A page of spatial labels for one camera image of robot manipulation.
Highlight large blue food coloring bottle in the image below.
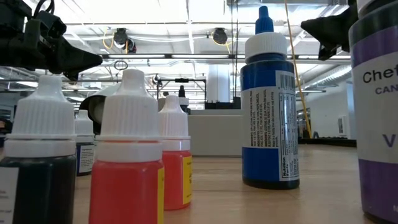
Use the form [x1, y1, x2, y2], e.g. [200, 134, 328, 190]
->
[240, 5, 301, 190]

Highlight yellow hanging cable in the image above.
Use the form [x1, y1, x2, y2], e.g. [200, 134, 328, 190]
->
[284, 0, 313, 139]

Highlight grey plastic bin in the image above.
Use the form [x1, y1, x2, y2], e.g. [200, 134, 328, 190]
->
[187, 108, 244, 157]

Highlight small black dropper bottle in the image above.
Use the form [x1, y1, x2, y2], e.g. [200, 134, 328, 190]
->
[0, 75, 78, 224]

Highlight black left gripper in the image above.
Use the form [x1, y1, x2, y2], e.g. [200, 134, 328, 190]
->
[0, 18, 104, 82]

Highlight black mesh computer case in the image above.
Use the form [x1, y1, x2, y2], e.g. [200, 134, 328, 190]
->
[204, 96, 243, 110]

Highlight black background rig frame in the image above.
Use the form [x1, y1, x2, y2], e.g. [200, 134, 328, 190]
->
[156, 74, 208, 110]

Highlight black left wrist camera cable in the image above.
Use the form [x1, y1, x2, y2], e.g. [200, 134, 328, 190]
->
[32, 0, 56, 16]

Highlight small blue dropper bottle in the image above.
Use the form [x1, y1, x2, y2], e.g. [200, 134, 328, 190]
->
[74, 109, 96, 177]

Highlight large black food coloring bottle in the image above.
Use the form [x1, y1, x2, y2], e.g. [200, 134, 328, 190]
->
[178, 85, 191, 114]

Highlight black ceiling cable reel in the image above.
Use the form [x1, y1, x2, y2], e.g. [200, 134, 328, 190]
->
[112, 27, 137, 54]
[212, 27, 229, 45]

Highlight small red dropper bottle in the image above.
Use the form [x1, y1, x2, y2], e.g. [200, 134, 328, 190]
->
[158, 95, 193, 211]
[88, 68, 165, 224]

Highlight large violet food coloring bottle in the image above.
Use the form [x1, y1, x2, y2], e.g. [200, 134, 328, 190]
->
[348, 0, 398, 223]

